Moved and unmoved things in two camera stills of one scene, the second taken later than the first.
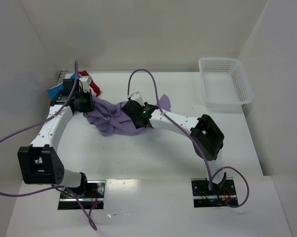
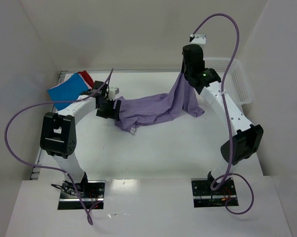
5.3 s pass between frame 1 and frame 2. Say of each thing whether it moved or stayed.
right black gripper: moved
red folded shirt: stayed
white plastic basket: stayed
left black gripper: moved
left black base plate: stayed
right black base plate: stayed
